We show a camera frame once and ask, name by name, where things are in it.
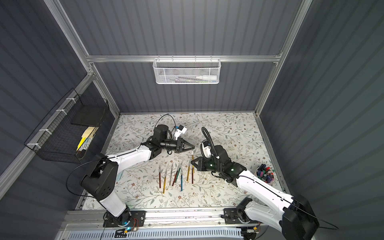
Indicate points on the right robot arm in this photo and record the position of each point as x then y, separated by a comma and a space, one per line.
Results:
291, 216

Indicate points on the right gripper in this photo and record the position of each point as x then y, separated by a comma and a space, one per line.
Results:
202, 163

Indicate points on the pink cup of markers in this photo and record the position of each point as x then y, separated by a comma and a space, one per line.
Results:
265, 174

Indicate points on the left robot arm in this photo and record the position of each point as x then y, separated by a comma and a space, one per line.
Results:
99, 181

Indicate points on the white wire mesh basket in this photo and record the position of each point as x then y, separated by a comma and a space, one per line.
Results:
184, 73

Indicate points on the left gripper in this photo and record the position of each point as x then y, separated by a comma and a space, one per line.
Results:
179, 145

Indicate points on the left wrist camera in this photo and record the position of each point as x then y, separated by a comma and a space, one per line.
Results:
179, 131

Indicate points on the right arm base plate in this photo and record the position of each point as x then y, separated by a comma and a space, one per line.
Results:
232, 216

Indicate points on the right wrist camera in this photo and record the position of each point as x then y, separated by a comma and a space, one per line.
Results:
206, 149

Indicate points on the dark red carving knife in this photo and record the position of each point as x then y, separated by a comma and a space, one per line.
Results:
160, 178

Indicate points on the green carving knife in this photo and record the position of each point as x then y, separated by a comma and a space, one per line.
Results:
178, 172

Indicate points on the white marker in basket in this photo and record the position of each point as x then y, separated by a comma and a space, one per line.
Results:
209, 78

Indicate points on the yellow sticky notes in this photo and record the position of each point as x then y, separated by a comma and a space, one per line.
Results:
87, 138

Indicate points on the black notebook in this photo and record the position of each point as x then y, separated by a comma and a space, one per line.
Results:
88, 116

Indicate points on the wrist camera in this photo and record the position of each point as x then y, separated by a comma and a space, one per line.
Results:
206, 149
179, 131

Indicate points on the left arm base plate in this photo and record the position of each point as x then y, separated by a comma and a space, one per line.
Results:
126, 219

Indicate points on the black wire mesh basket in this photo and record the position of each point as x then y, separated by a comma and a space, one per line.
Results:
57, 139

